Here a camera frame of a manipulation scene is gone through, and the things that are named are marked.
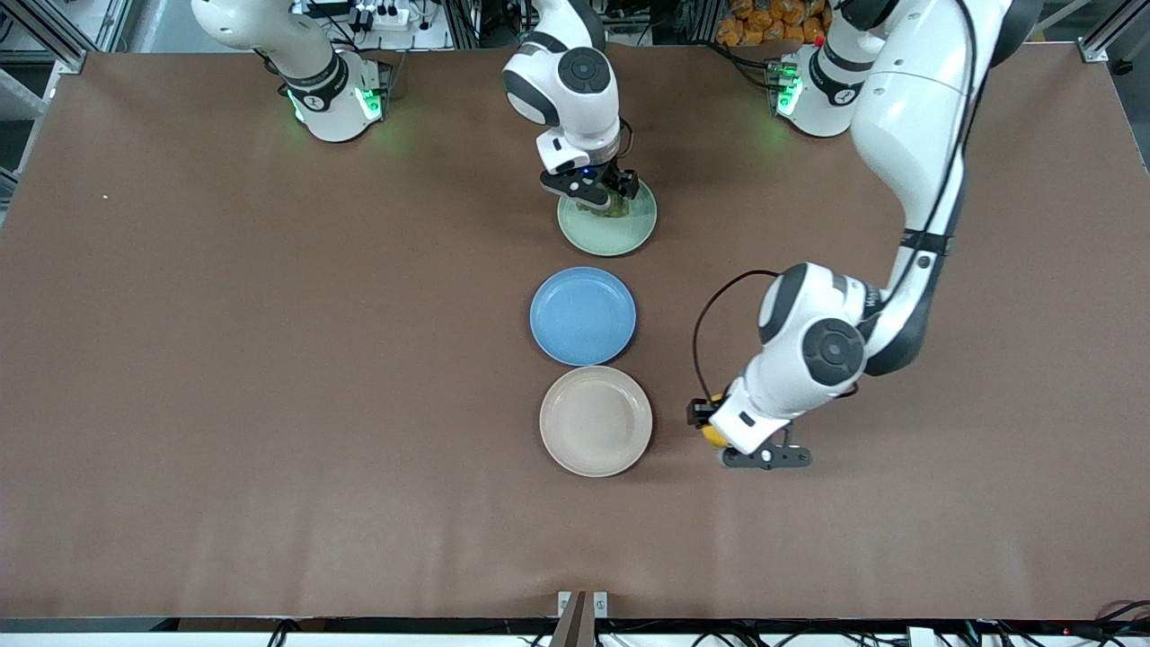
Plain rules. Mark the orange snack bag pile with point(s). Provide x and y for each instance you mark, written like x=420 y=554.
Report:
x=764 y=22

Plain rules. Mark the aluminium frame profile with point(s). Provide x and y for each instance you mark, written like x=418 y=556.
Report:
x=1094 y=49
x=67 y=56

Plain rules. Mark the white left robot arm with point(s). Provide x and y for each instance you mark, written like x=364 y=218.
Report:
x=907 y=117

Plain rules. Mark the blue plate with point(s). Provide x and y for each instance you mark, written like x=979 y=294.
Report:
x=582 y=316

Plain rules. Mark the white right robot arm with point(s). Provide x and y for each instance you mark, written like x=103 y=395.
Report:
x=588 y=112

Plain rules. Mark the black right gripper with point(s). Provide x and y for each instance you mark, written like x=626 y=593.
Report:
x=621 y=182

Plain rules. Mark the yellow lemon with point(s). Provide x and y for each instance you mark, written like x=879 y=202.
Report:
x=714 y=438

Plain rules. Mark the beige plate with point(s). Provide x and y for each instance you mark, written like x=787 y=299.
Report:
x=595 y=420

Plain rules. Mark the metal bracket with post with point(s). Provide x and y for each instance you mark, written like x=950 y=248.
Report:
x=575 y=624

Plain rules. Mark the green lettuce leaf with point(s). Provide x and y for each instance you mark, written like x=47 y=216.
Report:
x=600 y=209

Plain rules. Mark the white power strip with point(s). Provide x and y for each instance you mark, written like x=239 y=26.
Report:
x=386 y=16

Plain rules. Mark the light green plate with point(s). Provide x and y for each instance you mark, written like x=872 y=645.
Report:
x=611 y=238

